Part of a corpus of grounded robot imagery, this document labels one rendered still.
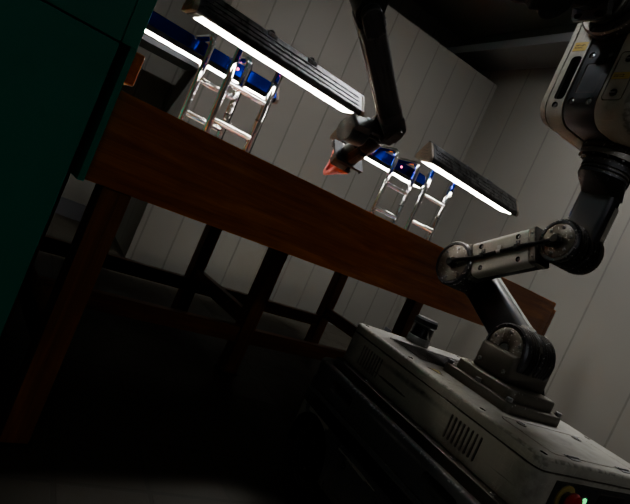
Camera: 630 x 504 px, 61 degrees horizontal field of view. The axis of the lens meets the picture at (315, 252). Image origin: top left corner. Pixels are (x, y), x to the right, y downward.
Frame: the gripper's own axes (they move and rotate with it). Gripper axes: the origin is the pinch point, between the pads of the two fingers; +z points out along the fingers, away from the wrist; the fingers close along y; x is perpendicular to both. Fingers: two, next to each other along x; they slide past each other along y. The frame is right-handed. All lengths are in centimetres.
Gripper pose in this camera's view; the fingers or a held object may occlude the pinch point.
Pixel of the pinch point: (325, 171)
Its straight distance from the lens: 152.0
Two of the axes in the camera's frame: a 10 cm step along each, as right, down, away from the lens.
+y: -7.5, -2.9, -6.0
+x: 0.4, 8.8, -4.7
